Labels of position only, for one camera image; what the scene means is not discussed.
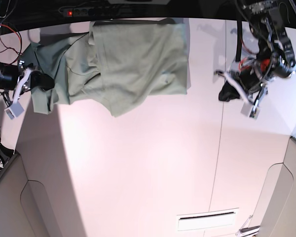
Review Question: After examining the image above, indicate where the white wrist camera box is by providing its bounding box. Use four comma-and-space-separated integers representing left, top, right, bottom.
4, 102, 24, 119
241, 103, 259, 119

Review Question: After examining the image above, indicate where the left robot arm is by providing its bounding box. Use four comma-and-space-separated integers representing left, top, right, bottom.
214, 0, 296, 106

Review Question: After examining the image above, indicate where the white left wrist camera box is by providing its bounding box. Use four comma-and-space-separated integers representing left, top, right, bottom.
241, 103, 259, 119

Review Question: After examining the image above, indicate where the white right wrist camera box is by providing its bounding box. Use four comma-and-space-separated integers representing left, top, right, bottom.
4, 102, 24, 119

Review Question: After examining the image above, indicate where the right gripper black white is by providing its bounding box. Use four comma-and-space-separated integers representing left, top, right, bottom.
1, 61, 55, 106

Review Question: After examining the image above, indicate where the white table cable slot plate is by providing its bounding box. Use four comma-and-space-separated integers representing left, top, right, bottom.
176, 208, 239, 232

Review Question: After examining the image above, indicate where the black power strip red switch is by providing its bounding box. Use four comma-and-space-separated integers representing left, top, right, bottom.
58, 7, 123, 17

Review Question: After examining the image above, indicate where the light green T-shirt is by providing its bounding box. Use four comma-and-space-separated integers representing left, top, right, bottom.
22, 22, 188, 117

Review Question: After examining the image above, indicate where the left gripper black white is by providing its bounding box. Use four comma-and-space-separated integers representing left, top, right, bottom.
214, 63, 269, 106

